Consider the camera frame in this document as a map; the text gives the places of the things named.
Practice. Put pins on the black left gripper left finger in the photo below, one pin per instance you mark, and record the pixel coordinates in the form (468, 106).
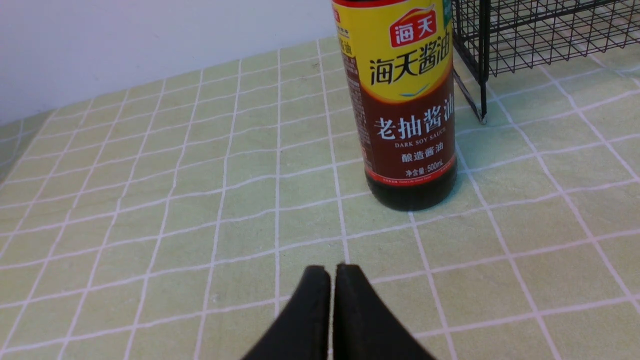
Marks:
(301, 330)

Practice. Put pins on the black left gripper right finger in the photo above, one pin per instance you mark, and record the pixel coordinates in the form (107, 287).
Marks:
(364, 328)

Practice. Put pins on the dark soy sauce bottle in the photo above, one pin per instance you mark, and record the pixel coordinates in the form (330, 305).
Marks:
(399, 65)

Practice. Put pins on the green checkered tablecloth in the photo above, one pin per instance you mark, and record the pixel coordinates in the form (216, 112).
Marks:
(173, 220)

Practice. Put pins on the black wire mesh rack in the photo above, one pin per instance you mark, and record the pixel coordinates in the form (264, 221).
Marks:
(499, 36)

